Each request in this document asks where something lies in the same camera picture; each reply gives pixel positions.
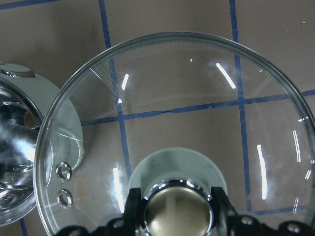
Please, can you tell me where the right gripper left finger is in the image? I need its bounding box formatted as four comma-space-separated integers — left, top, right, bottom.
123, 188, 143, 236

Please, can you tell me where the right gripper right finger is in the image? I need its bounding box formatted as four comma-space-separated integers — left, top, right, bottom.
211, 187, 237, 236

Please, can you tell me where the glass pot lid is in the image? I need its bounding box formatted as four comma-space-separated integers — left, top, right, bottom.
34, 32, 315, 236

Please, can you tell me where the white electric pot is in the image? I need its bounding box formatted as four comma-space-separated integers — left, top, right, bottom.
0, 62, 84, 227

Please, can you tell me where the brown paper table mat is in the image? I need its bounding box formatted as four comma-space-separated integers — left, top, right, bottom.
0, 0, 315, 226

